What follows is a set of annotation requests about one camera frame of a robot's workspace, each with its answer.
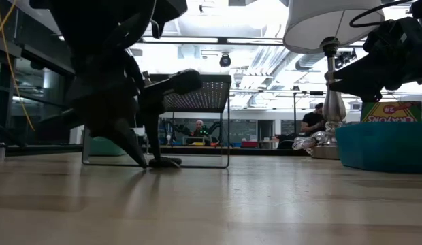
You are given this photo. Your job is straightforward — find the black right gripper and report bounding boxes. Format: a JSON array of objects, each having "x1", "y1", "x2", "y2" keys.
[{"x1": 328, "y1": 16, "x2": 422, "y2": 103}]

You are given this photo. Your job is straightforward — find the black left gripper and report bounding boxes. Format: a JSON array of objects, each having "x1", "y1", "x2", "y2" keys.
[{"x1": 66, "y1": 44, "x2": 204, "y2": 169}]

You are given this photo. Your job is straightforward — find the green plastic bin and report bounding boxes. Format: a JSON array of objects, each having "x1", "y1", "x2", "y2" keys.
[{"x1": 89, "y1": 135, "x2": 127, "y2": 157}]

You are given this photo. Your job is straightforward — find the black spiral coil keychain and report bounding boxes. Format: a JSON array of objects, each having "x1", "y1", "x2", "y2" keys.
[{"x1": 148, "y1": 156, "x2": 183, "y2": 169}]

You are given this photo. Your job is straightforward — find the yellow crayon box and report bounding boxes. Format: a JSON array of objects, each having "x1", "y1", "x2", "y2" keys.
[{"x1": 359, "y1": 101, "x2": 422, "y2": 124}]

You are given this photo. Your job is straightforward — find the teal plastic bin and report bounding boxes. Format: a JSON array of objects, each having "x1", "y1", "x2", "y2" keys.
[{"x1": 335, "y1": 119, "x2": 422, "y2": 174}]

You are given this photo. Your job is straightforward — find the person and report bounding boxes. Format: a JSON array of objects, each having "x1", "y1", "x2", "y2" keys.
[
  {"x1": 299, "y1": 101, "x2": 326, "y2": 135},
  {"x1": 191, "y1": 119, "x2": 209, "y2": 137}
]

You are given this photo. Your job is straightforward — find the white lamp shade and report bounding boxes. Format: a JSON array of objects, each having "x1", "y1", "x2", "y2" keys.
[{"x1": 282, "y1": 0, "x2": 386, "y2": 55}]

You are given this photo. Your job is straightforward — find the background black robot arms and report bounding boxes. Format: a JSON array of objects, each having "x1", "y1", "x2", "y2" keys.
[{"x1": 168, "y1": 120, "x2": 229, "y2": 146}]

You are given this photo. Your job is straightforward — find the grey perforated metal shelf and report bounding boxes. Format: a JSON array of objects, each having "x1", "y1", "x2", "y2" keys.
[{"x1": 81, "y1": 73, "x2": 232, "y2": 169}]

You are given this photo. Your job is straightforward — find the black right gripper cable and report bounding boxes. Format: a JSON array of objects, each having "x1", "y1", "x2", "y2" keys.
[{"x1": 349, "y1": 0, "x2": 415, "y2": 29}]

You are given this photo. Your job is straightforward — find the clear plastic-wrapped lamp cord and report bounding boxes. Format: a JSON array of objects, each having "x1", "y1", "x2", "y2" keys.
[{"x1": 291, "y1": 130, "x2": 331, "y2": 154}]

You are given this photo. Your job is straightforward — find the black dome ceiling camera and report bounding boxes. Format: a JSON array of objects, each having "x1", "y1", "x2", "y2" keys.
[{"x1": 218, "y1": 53, "x2": 232, "y2": 68}]

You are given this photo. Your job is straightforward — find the thin yellow cord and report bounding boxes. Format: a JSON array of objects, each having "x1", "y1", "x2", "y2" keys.
[{"x1": 0, "y1": 0, "x2": 35, "y2": 132}]

